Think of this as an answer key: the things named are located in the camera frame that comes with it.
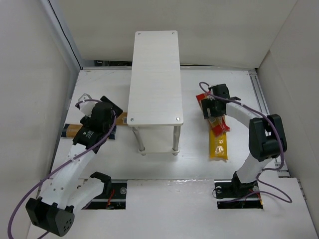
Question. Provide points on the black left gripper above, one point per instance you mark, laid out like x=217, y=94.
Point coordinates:
x=113, y=109

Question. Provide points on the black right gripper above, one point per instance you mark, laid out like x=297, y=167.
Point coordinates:
x=207, y=109

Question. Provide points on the red spaghetti bag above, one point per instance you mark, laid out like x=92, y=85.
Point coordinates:
x=218, y=125

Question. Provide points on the yellow spaghetti bag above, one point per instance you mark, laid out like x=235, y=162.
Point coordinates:
x=218, y=146

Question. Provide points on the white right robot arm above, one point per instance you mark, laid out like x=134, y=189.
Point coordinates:
x=267, y=141

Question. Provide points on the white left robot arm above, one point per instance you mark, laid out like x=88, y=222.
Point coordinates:
x=55, y=209

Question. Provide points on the white two-tier shelf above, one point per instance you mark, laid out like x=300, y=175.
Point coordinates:
x=155, y=112

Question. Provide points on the brown spaghetti box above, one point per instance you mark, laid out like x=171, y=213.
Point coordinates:
x=121, y=120

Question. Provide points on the blue-ended spaghetti box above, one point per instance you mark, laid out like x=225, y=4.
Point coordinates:
x=70, y=130

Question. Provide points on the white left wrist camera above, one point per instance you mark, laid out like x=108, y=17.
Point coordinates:
x=85, y=104

